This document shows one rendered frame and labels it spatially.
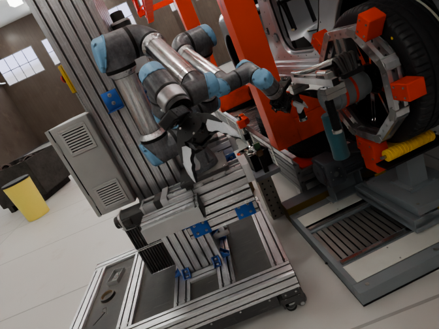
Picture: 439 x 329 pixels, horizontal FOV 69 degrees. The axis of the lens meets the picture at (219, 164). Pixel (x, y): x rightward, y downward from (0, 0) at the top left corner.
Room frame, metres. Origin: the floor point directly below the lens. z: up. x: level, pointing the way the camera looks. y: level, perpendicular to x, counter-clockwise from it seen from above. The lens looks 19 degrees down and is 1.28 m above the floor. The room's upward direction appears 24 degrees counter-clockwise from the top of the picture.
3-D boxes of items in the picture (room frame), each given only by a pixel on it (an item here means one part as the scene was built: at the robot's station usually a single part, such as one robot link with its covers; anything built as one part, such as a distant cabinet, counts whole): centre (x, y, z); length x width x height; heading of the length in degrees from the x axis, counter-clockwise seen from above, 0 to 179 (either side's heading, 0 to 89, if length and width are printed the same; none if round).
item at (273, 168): (2.04, -0.24, 0.44); 0.43 x 0.17 x 0.03; 3
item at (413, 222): (1.50, -0.91, 0.13); 0.50 x 0.36 x 0.10; 3
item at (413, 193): (1.45, -0.91, 0.32); 0.40 x 0.30 x 0.28; 3
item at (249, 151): (2.02, -0.24, 0.51); 0.20 x 0.14 x 0.13; 10
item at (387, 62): (1.44, -0.74, 0.85); 0.54 x 0.07 x 0.54; 3
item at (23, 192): (4.93, 2.95, 0.32); 0.42 x 0.41 x 0.65; 178
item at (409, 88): (1.13, -0.77, 0.85); 0.09 x 0.08 x 0.07; 3
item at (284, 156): (3.24, -0.44, 0.28); 2.47 x 0.09 x 0.22; 3
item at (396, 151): (1.33, -0.85, 0.51); 0.29 x 0.06 x 0.06; 93
